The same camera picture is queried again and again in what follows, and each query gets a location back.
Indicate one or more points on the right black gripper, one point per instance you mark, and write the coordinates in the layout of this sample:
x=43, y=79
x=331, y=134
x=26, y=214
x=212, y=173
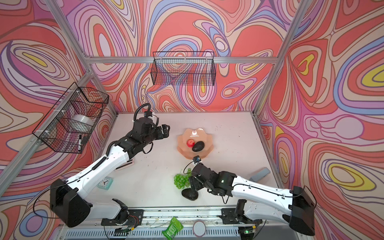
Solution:
x=195, y=184

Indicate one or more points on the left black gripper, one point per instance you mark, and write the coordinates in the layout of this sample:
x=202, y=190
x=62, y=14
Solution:
x=166, y=133

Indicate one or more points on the green fake grape bunch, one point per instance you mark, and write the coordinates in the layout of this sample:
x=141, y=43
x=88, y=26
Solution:
x=181, y=181

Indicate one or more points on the dark avocado front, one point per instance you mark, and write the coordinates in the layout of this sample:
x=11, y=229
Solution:
x=190, y=194

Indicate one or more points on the dark avocado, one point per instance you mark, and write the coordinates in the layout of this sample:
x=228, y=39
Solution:
x=199, y=146
x=190, y=194

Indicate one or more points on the red fake apple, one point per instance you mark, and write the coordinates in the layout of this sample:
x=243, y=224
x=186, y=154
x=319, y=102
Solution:
x=190, y=143

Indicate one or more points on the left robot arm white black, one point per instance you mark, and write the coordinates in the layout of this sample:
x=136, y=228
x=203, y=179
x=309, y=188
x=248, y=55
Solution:
x=68, y=198

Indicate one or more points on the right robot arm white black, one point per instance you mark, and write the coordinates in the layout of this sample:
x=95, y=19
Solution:
x=259, y=202

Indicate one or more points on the pink faceted fruit bowl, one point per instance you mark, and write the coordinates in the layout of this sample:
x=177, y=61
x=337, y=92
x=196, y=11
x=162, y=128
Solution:
x=196, y=135

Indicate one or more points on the pink calculator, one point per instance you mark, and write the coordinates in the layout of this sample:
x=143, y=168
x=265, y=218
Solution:
x=127, y=164

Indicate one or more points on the round white pink disc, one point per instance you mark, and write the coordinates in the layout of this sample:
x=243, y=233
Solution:
x=199, y=229

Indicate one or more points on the white tape roll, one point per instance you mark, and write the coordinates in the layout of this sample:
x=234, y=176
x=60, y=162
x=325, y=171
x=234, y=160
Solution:
x=83, y=119

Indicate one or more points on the grey rectangular block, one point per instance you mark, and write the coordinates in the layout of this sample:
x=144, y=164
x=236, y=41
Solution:
x=260, y=174

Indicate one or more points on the black marker pen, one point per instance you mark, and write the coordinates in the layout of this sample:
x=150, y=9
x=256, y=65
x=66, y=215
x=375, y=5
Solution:
x=80, y=144

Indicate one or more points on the small teal clock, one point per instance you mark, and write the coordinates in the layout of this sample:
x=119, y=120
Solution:
x=105, y=183

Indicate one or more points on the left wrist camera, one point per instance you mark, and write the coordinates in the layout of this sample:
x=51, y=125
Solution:
x=148, y=114

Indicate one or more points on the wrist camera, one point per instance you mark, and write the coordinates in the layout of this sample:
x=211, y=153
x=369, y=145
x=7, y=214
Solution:
x=148, y=114
x=197, y=159

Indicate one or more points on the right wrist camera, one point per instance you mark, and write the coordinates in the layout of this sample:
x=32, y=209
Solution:
x=197, y=159

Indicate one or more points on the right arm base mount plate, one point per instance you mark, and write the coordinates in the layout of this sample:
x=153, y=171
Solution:
x=231, y=215

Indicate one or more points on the black wire basket back wall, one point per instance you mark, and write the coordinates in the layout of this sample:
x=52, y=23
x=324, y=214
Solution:
x=177, y=68

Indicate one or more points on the black wire basket wall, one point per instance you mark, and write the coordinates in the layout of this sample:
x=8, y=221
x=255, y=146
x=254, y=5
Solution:
x=60, y=133
x=177, y=68

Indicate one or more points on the black wire basket left wall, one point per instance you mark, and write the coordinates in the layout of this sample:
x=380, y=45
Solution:
x=60, y=133

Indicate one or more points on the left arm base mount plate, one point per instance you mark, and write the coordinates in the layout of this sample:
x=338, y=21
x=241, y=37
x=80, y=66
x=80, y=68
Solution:
x=130, y=218

